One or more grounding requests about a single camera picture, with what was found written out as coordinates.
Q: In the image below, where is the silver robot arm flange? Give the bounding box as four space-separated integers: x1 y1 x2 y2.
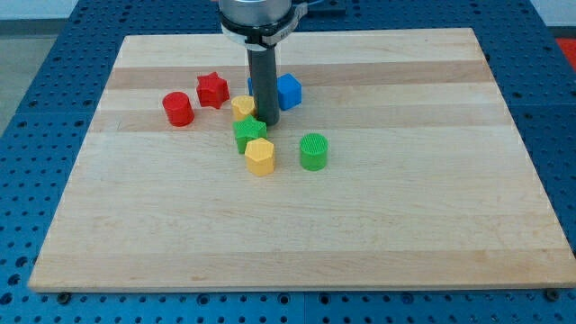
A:
218 0 309 51

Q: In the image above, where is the red star block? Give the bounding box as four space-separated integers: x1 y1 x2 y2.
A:
196 72 230 109

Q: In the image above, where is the green star block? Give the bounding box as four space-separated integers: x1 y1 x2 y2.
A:
232 115 267 154

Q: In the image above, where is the small blue block behind rod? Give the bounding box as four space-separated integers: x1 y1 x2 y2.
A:
247 77 254 96

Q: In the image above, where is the green cylinder block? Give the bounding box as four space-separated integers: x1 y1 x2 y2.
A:
300 133 329 171

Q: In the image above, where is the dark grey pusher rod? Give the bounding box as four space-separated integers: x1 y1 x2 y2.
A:
247 49 280 126

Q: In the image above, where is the red cylinder block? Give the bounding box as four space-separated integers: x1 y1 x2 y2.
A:
162 92 194 127

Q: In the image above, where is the wooden board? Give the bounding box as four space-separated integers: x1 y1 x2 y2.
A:
29 28 575 293

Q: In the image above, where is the yellow heart block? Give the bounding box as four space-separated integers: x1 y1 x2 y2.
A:
230 95 257 122

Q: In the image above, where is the blue cube block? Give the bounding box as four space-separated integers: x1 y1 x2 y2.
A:
277 74 302 111

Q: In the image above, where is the yellow hexagon block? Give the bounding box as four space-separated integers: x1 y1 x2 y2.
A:
245 138 275 176

